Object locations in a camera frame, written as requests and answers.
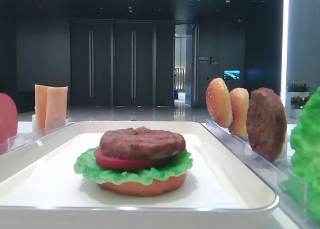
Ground brown meat patty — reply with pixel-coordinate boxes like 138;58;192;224
246;87;287;162
99;126;186;160

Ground red tomato slice on tray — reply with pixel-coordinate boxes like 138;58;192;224
94;148;172;171

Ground green lettuce leaf on tray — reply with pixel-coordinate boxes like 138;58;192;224
73;147;193;186

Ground orange cheese slice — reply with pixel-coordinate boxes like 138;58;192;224
45;86;68;127
34;84;48;131

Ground standing brown meat patty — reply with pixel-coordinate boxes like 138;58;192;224
246;87;287;162

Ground standing red tomato slice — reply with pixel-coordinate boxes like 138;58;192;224
0;93;18;143

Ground standing green lettuce leaf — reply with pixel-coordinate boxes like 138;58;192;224
279;89;320;221

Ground sesame bun top slice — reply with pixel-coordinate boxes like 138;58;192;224
205;77;233;128

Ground dark double doors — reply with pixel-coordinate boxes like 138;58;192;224
70;19;175;107

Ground bun bottom on tray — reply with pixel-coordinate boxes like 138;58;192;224
98;173;187;197

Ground potted plants in planter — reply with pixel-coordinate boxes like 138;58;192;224
285;81;310;119

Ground white rectangular metal tray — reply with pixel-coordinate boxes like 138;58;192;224
0;121;279;229

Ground small wall screen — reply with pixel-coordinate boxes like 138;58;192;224
223;70;240;81

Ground clear rack rail left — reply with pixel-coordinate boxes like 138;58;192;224
0;118;73;156

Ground clear rack rail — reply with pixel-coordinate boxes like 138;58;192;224
0;118;73;156
204;119;320;229

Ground clear rack rail right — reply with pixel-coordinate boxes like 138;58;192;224
204;119;320;229

